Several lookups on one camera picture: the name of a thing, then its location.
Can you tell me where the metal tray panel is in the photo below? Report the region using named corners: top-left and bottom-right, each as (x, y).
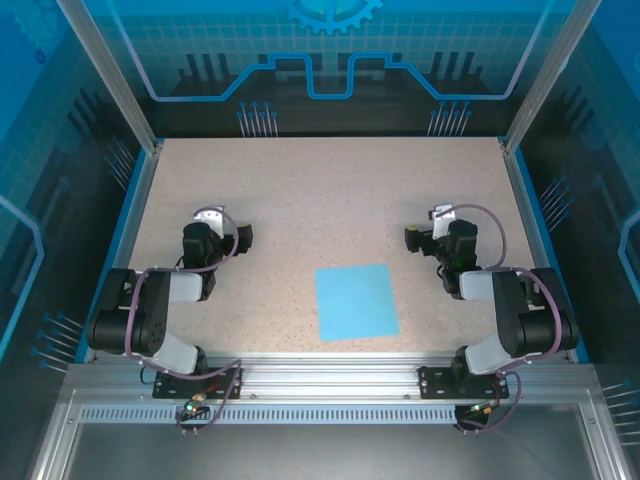
top-left (27, 387), bottom-right (634, 480)

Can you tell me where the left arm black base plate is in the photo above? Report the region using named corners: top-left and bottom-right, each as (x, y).
top-left (152, 366), bottom-right (245, 400)

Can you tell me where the slotted grey cable duct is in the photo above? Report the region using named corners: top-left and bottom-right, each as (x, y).
top-left (77, 403), bottom-right (506, 427)

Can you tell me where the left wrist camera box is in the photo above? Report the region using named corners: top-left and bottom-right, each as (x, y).
top-left (192, 204), bottom-right (225, 236)

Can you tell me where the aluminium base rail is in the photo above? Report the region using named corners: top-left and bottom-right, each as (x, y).
top-left (64, 351), bottom-right (597, 402)

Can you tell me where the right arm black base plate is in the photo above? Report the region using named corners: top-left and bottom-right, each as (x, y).
top-left (417, 364), bottom-right (510, 400)

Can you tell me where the light blue paper sheet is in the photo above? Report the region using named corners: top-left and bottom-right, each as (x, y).
top-left (314, 263), bottom-right (401, 343)

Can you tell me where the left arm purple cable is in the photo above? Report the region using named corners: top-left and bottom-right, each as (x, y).
top-left (123, 206), bottom-right (245, 437)

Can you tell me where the green-lit cable connector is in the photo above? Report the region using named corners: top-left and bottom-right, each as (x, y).
top-left (180, 393), bottom-right (210, 420)

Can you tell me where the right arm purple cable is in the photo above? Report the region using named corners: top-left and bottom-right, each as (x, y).
top-left (434, 202), bottom-right (576, 437)

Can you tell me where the aluminium frame post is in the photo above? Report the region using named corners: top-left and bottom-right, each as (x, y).
top-left (499, 0), bottom-right (605, 155)
top-left (53, 0), bottom-right (165, 155)

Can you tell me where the aluminium table side rail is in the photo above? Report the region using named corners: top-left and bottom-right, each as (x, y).
top-left (498, 138), bottom-right (591, 365)
top-left (74, 138), bottom-right (165, 365)

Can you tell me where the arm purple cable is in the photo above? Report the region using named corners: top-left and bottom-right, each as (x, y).
top-left (434, 202), bottom-right (576, 437)
top-left (123, 206), bottom-right (245, 437)

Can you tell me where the orange cable connector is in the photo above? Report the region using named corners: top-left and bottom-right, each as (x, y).
top-left (467, 399), bottom-right (503, 419)

